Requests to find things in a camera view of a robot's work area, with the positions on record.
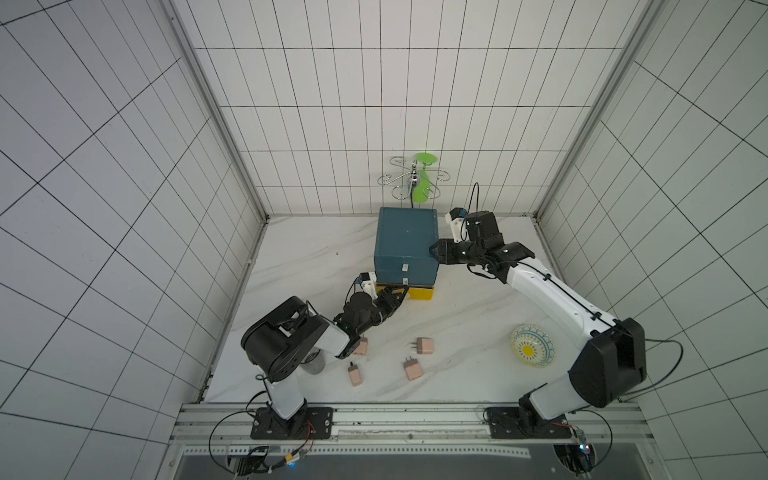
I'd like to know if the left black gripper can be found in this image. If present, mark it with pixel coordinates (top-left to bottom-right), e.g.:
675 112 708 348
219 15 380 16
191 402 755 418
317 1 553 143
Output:
358 285 409 334

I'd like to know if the yellow bottom drawer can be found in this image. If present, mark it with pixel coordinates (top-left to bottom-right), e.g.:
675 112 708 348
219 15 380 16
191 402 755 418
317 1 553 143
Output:
376 285 434 301

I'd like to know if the teal drawer cabinet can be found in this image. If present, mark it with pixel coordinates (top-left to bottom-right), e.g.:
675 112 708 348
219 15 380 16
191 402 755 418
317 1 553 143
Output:
373 207 439 287

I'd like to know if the pink plug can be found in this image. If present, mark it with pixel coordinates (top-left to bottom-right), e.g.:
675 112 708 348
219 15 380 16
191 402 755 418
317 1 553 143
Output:
403 358 423 381
412 337 435 355
353 337 368 356
347 362 363 387

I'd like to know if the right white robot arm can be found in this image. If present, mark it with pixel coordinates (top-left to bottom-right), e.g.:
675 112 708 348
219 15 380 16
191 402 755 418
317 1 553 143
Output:
430 207 647 428

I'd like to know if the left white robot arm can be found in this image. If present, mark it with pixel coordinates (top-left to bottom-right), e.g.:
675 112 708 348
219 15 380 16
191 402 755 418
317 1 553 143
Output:
240 285 409 422

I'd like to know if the green leaf ornament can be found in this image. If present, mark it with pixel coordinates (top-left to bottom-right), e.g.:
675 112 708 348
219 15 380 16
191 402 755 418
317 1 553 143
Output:
410 152 438 205

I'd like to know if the silver cup tree stand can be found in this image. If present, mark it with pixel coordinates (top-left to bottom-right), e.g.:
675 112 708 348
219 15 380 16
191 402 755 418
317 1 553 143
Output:
377 152 451 208

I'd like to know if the dark mesh cup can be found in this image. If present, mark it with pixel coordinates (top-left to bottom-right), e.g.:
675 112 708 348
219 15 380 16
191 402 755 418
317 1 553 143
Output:
301 350 326 375

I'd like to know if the patterned yellow plate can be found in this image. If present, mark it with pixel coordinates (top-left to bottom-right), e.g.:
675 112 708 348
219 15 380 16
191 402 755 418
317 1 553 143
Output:
510 325 556 368

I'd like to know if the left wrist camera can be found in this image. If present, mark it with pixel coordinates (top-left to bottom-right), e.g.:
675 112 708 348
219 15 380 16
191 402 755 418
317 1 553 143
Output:
358 272 377 299

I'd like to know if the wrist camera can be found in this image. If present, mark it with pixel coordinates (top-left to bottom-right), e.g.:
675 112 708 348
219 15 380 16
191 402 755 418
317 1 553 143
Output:
358 272 377 299
445 207 468 243

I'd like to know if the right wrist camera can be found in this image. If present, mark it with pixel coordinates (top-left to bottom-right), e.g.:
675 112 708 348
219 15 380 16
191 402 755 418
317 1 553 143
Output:
445 207 468 243

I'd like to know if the metal base rail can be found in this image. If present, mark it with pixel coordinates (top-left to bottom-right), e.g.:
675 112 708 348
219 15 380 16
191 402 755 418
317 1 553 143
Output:
170 403 653 460

